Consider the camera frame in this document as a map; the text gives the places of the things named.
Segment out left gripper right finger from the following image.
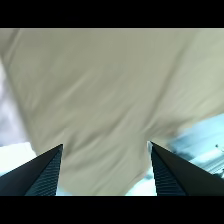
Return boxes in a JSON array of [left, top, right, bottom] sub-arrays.
[[148, 140, 224, 197]]

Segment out beige shirt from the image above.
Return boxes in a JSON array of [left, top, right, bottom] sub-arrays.
[[0, 27, 224, 197]]

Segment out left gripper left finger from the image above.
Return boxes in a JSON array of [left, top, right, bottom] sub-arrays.
[[0, 143, 64, 197]]

